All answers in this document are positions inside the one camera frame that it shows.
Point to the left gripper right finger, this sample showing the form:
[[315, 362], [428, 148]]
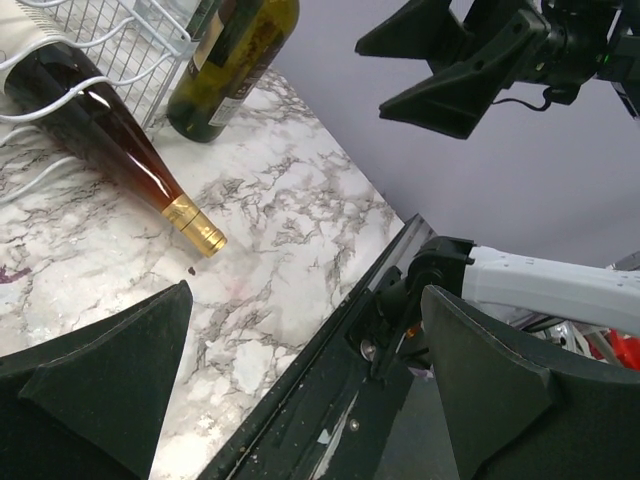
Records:
[[518, 407]]

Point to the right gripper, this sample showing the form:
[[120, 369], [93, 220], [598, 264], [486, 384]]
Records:
[[468, 73]]

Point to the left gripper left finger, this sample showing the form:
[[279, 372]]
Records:
[[91, 404]]

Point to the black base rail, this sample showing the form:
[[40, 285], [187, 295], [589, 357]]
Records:
[[289, 431]]

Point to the red wine bottle gold cap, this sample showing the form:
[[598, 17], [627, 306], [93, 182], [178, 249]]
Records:
[[96, 125]]

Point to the dark bottle silver neck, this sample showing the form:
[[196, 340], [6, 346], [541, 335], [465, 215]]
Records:
[[240, 43]]

